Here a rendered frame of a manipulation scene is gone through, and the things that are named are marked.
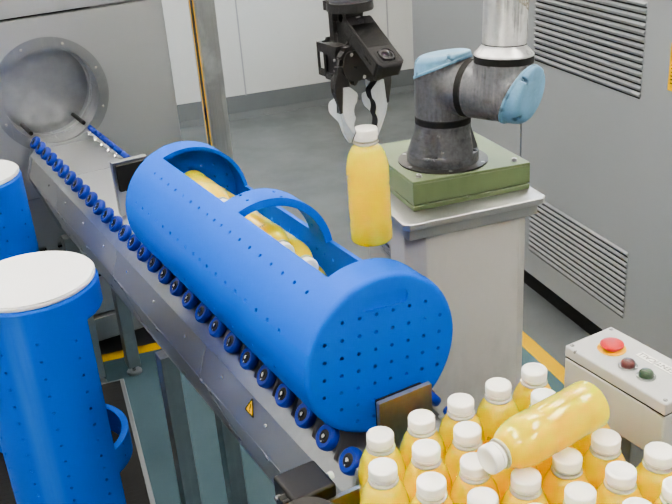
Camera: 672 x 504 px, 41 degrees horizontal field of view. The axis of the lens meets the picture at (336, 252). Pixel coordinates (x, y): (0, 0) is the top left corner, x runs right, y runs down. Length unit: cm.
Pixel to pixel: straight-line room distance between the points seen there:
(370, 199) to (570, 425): 47
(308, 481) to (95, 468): 87
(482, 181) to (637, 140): 131
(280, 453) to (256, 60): 529
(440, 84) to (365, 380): 66
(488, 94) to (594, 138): 158
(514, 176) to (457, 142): 14
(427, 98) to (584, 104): 156
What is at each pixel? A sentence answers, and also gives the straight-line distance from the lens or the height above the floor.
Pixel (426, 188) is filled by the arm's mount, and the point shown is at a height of 119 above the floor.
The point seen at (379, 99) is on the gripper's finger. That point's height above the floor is 147.
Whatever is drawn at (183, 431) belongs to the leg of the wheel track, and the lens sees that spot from 257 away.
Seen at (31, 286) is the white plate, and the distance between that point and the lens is 199.
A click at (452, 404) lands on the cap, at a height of 109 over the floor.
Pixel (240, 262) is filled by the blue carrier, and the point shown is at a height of 118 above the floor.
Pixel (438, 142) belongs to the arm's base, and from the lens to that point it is 186.
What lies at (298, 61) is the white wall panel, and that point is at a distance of 683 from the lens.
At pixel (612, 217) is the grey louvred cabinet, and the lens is 331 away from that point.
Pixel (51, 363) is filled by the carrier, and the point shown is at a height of 90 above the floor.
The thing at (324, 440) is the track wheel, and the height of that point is 96.
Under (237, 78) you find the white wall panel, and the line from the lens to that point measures 673.
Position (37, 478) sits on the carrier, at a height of 61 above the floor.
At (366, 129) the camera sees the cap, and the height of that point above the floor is 143.
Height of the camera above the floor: 185
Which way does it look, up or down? 25 degrees down
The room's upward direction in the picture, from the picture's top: 4 degrees counter-clockwise
